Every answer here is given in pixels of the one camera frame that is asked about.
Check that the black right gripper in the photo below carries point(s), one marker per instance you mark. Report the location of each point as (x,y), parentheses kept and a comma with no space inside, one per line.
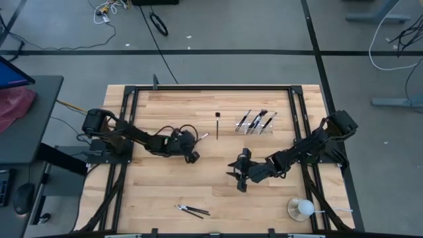
(257,172)

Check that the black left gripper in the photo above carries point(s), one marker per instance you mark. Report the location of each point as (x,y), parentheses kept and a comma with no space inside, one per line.
(181,143)

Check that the thin pointed makeup brush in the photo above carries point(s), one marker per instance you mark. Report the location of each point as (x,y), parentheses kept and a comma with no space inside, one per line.
(204,135)

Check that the black head makeup brush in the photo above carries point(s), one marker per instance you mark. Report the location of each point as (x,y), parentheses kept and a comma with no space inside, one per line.
(217,127)

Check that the short black makeup brush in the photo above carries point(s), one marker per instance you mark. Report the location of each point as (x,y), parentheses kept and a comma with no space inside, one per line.
(252,123)

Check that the white makeup brush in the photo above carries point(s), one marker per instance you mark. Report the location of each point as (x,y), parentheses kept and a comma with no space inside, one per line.
(243,120)

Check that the brown bristle makeup brush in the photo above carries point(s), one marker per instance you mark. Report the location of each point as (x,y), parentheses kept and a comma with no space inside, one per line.
(268,121)

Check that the thin black makeup brush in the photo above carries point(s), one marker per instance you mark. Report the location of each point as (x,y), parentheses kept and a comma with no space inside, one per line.
(198,209)

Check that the fluffy powder makeup brush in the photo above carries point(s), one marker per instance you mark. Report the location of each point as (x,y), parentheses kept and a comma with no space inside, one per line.
(261,116)

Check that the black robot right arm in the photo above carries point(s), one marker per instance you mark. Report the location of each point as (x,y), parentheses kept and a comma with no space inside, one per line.
(307,145)

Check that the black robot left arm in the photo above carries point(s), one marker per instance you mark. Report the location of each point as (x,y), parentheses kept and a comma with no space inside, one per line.
(132,134)

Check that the clear acrylic brush organizer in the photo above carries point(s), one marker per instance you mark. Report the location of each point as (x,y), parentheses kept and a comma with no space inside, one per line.
(238,130)

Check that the bulb lamp with metal base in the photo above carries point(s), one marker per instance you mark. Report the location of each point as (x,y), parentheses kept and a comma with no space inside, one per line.
(305,207)

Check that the black desk crossbar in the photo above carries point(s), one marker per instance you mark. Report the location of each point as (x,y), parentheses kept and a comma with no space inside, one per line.
(62,160)

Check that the black floor box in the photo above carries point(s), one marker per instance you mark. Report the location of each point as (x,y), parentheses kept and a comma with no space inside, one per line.
(155,2)

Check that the small black knob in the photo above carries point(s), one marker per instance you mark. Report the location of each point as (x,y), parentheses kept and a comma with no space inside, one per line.
(45,218)

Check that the grey desk foot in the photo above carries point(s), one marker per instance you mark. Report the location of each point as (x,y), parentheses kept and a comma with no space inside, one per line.
(396,102)
(376,17)

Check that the grey office desk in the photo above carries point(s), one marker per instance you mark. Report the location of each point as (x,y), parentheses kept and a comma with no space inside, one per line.
(20,148)

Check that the black computer mouse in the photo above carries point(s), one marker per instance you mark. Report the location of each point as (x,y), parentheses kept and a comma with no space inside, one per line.
(23,198)

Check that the red cloth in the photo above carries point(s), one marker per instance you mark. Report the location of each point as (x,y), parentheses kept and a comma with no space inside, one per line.
(13,105)

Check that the blue screen desk monitor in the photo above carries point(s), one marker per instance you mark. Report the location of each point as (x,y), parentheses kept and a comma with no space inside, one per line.
(10,77)

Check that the black keyboard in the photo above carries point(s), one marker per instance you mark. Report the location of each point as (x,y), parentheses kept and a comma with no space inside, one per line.
(5,188)

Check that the black metal table frame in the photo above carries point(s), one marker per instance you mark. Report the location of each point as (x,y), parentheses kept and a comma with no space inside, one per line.
(215,88)

